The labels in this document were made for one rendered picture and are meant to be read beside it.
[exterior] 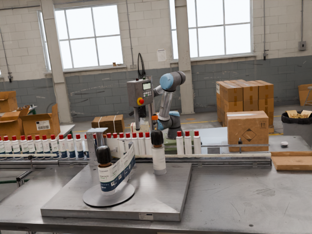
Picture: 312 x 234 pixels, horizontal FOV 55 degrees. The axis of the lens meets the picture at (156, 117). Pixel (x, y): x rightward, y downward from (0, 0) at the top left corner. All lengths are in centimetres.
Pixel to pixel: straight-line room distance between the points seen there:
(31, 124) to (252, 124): 248
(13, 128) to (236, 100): 366
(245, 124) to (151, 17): 561
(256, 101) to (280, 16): 301
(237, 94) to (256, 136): 319
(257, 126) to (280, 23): 587
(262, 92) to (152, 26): 331
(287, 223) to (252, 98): 420
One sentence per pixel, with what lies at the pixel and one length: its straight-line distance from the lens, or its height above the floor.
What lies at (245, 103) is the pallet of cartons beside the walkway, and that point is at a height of 60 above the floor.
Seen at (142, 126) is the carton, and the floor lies 101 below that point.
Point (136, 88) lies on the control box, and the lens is 225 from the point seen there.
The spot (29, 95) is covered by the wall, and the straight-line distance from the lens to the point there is 852.
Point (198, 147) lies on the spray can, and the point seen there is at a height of 96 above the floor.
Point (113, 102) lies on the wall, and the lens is 790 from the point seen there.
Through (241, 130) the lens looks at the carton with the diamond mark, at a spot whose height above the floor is 103.
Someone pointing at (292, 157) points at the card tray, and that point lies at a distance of 246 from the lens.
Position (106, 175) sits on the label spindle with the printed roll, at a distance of 178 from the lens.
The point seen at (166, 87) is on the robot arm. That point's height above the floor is 140.
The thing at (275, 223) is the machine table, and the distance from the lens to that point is 165.
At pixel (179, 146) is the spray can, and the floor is 98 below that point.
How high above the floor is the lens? 171
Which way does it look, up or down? 13 degrees down
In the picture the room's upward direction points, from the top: 5 degrees counter-clockwise
